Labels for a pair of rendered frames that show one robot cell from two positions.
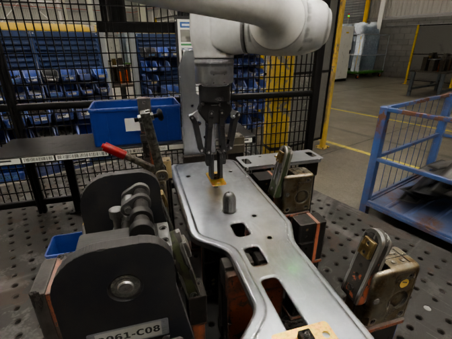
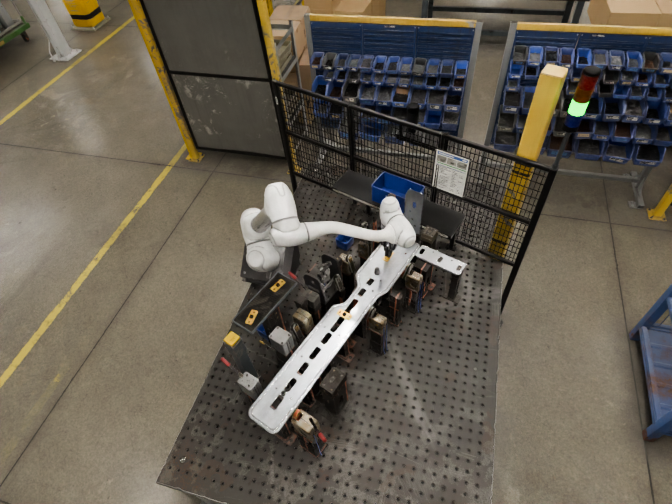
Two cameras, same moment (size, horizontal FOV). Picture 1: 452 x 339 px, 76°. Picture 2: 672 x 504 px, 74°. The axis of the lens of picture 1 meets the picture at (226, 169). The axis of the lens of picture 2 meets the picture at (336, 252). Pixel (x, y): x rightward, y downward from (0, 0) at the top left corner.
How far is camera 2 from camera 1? 214 cm
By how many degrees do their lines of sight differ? 51
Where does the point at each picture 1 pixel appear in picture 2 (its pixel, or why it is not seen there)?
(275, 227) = (379, 289)
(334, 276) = (426, 325)
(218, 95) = not seen: hidden behind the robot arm
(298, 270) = (364, 304)
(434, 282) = (460, 361)
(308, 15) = (398, 239)
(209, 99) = not seen: hidden behind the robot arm
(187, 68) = (409, 196)
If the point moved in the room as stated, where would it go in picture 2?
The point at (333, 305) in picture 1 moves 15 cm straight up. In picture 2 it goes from (359, 315) to (358, 300)
